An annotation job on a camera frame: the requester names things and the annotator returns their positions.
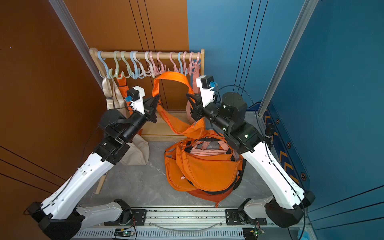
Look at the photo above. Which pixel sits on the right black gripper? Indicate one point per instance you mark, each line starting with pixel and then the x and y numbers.
pixel 200 109

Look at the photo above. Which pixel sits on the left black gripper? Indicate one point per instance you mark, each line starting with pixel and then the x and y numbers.
pixel 149 112

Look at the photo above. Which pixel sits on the bright orange sling bag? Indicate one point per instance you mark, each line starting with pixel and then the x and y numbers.
pixel 174 169
pixel 194 131

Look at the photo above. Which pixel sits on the orange bag with black strap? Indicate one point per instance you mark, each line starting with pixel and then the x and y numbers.
pixel 213 174

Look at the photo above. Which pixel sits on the dark orange sling bag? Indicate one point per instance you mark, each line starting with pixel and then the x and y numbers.
pixel 216 198

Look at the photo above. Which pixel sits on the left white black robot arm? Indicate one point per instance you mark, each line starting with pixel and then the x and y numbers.
pixel 59 216

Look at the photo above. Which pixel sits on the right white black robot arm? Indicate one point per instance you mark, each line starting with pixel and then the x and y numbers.
pixel 287 205

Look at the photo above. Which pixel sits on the beige sling bag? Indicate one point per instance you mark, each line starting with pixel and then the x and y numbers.
pixel 139 151

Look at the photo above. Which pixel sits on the green plastic hook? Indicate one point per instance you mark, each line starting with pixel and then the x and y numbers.
pixel 115 73

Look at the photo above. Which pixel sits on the blue plastic hook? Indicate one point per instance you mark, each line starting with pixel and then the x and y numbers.
pixel 102 60

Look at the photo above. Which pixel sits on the wooden hanging rack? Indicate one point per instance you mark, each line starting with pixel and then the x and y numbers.
pixel 138 66

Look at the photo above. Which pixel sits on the black microphone stand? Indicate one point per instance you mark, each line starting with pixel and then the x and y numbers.
pixel 269 133

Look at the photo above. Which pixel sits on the wooden stick on floor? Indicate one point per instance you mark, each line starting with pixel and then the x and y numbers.
pixel 101 183

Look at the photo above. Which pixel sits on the green circuit board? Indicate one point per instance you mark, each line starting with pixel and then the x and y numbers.
pixel 124 233

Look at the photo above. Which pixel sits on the teal cloth corner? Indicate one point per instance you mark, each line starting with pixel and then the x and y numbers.
pixel 303 235

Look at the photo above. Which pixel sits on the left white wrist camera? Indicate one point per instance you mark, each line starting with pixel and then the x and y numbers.
pixel 135 97

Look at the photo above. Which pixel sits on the orange strap bag far left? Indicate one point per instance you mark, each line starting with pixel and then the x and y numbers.
pixel 123 87

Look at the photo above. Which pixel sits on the light pink strap bag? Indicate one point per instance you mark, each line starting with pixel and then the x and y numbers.
pixel 196 91

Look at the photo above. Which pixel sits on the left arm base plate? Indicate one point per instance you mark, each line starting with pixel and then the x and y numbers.
pixel 135 217

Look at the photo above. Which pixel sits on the aluminium rail frame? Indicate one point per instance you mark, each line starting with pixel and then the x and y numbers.
pixel 195 223

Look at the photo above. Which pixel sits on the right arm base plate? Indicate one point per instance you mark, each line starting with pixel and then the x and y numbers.
pixel 235 217

